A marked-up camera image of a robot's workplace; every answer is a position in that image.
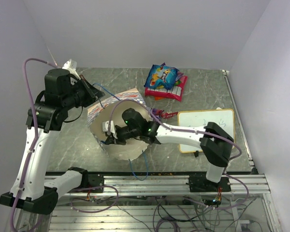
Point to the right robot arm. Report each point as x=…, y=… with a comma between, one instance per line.
x=215, y=143

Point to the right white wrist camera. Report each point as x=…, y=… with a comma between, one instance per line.
x=108, y=128

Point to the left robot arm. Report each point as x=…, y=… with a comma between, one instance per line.
x=64, y=90

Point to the red white snack bag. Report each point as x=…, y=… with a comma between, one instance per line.
x=175, y=93

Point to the blue checkered paper bag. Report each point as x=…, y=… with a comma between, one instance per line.
x=112, y=108

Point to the small whiteboard with writing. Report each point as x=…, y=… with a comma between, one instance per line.
x=225, y=118

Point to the purple candy packet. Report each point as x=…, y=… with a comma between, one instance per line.
x=157, y=112

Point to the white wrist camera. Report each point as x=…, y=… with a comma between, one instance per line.
x=71, y=66
x=108, y=128

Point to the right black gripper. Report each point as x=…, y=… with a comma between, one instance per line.
x=110, y=139

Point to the green yellow candy bag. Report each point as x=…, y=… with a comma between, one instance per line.
x=177, y=80

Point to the orange snack packet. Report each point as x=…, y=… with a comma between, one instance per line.
x=158, y=98

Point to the aluminium rail frame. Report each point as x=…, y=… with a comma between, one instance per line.
x=155, y=192

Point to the small red snack packet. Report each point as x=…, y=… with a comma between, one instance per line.
x=167, y=115

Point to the blue candy bag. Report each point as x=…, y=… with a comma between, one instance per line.
x=161, y=76

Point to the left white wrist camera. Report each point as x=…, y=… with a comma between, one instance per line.
x=71, y=66

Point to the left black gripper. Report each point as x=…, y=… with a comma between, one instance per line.
x=93, y=94

